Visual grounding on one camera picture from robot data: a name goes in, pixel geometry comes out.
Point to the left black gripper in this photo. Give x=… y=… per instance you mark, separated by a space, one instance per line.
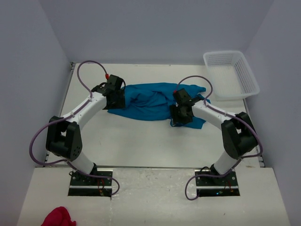
x=120 y=104

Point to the red t shirt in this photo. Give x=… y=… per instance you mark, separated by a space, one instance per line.
x=59 y=217

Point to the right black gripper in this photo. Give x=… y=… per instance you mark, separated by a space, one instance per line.
x=174 y=109

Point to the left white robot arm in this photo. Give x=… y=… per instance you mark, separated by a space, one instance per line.
x=64 y=134

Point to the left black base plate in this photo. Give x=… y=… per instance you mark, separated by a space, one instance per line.
x=81 y=185

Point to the blue t shirt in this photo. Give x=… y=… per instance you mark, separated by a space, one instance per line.
x=147 y=102

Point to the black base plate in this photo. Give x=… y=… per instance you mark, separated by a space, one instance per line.
x=81 y=185
x=217 y=187

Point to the white plastic basket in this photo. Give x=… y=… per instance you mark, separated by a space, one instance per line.
x=231 y=75

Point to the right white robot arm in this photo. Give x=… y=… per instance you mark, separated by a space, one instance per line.
x=238 y=134

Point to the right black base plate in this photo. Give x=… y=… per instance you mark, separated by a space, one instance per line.
x=217 y=187

